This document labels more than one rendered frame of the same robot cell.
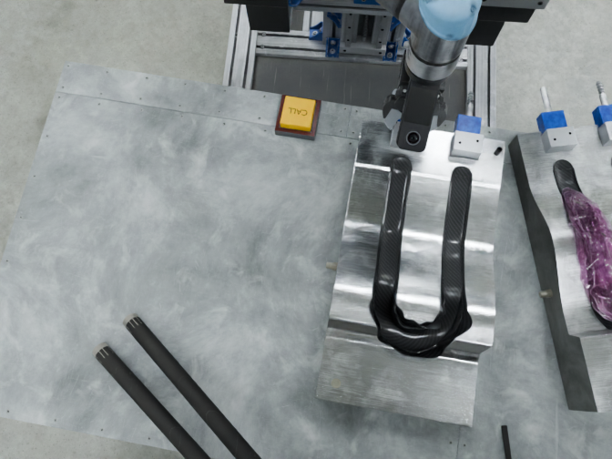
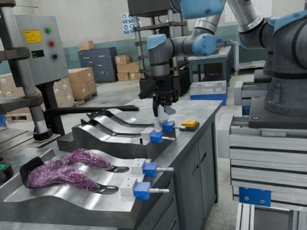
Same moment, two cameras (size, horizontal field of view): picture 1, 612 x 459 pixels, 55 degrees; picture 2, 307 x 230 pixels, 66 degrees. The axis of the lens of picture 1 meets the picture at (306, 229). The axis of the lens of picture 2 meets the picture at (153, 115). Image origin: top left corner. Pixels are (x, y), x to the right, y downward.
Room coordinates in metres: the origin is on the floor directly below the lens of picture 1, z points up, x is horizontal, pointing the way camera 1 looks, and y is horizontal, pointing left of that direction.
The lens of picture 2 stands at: (0.69, -1.10, 1.26)
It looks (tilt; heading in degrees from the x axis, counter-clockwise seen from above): 18 degrees down; 108
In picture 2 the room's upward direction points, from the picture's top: 8 degrees counter-clockwise
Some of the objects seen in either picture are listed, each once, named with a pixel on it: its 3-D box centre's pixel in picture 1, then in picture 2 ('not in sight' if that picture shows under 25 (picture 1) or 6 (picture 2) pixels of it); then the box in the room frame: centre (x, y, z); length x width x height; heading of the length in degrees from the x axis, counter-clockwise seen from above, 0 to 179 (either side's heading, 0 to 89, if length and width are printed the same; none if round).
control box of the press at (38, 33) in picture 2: not in sight; (57, 128); (-0.43, 0.18, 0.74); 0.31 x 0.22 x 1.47; 77
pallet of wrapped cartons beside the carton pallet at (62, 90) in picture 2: not in sight; (38, 93); (-2.95, 2.79, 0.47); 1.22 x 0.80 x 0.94; 0
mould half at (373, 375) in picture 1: (413, 265); (114, 131); (0.20, -0.18, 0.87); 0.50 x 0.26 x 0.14; 167
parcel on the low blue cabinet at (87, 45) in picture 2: not in sight; (86, 45); (-3.65, 6.19, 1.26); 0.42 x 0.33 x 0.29; 176
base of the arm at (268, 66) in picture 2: not in sight; (282, 60); (0.94, 0.06, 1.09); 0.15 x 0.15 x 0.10
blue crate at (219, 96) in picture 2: not in sight; (208, 97); (0.43, 3.09, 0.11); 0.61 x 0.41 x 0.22; 176
